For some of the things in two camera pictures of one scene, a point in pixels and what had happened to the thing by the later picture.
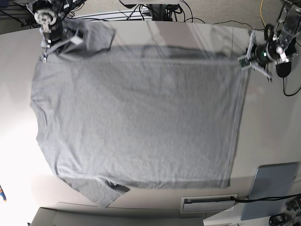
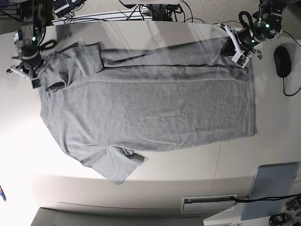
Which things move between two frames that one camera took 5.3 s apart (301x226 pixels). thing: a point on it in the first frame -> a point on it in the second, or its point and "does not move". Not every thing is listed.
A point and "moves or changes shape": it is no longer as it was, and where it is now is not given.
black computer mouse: [283, 69] does not move
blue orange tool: [2, 193] does not move
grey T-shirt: [114, 118] moves or changes shape
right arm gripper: [262, 54] -> [246, 38]
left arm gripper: [52, 27] -> [31, 58]
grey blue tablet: [272, 181] does not move
